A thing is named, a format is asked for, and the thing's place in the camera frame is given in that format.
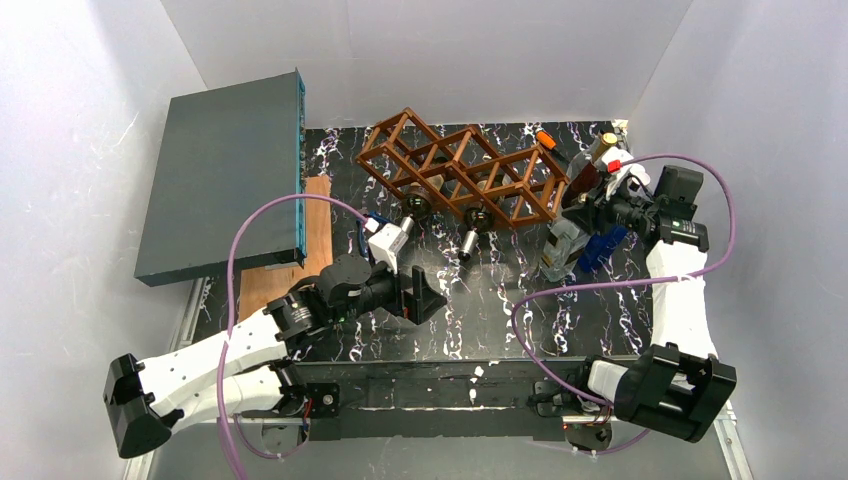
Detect dark grey box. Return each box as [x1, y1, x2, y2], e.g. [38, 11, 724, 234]
[134, 71, 306, 287]

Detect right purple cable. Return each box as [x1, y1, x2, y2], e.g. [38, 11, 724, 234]
[511, 154, 737, 458]

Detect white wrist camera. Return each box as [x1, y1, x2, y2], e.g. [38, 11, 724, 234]
[604, 160, 651, 200]
[365, 217, 409, 275]

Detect brown wooden wine rack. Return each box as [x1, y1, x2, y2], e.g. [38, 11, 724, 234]
[355, 108, 570, 229]

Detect purple cable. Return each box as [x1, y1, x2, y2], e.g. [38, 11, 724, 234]
[217, 193, 372, 480]
[511, 154, 737, 458]

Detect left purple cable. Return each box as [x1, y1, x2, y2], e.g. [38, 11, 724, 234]
[217, 193, 372, 480]

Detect dark bottle gold cap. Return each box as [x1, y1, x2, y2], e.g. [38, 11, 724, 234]
[563, 132, 618, 205]

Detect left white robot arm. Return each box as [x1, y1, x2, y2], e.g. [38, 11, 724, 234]
[102, 254, 447, 459]

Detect blue square glass bottle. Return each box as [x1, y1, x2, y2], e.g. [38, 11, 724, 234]
[577, 226, 629, 273]

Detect blue cable on table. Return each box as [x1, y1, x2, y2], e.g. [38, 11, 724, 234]
[354, 210, 392, 256]

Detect dark bottle silver cap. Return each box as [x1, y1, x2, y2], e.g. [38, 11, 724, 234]
[399, 182, 438, 236]

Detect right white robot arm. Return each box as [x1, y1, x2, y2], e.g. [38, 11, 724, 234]
[565, 161, 737, 443]

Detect brown wooden board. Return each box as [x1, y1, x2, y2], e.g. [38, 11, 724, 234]
[238, 200, 333, 320]

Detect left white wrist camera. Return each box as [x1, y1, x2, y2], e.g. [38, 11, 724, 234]
[365, 217, 409, 275]

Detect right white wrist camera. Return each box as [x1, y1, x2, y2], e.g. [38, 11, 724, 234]
[604, 160, 651, 200]

